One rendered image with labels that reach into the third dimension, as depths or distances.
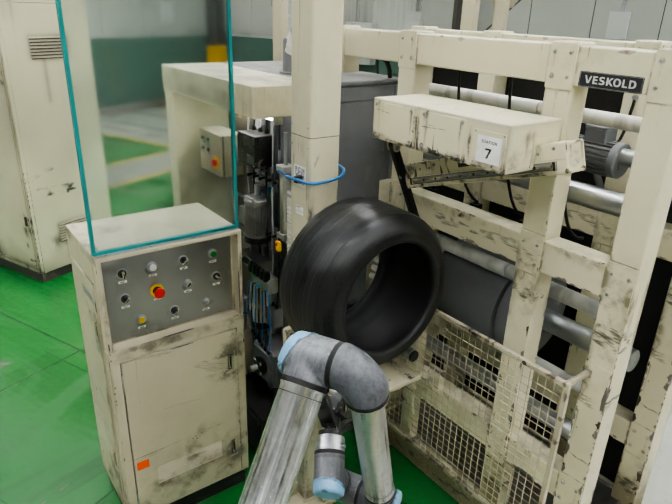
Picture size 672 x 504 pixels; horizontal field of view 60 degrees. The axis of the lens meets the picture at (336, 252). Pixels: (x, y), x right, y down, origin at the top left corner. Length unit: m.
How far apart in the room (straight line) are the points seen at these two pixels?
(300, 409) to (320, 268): 0.55
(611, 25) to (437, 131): 8.97
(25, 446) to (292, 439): 2.21
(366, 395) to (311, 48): 1.14
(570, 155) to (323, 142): 0.81
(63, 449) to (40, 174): 2.29
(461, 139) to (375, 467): 0.99
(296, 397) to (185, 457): 1.34
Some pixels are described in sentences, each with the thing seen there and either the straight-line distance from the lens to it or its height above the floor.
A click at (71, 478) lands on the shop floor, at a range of 3.18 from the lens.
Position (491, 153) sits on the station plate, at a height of 1.69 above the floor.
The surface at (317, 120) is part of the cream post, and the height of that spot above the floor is 1.72.
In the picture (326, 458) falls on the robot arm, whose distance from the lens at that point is 1.77.
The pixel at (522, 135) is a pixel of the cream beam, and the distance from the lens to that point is 1.80.
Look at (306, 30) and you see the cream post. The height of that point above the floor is 2.00.
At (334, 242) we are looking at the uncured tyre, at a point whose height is 1.40.
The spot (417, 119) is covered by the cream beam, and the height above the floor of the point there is 1.74.
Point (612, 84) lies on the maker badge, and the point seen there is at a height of 1.89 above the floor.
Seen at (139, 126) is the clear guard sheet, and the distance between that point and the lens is 2.08.
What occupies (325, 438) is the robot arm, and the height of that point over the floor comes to 0.91.
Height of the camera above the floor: 2.07
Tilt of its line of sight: 23 degrees down
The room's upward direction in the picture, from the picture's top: 2 degrees clockwise
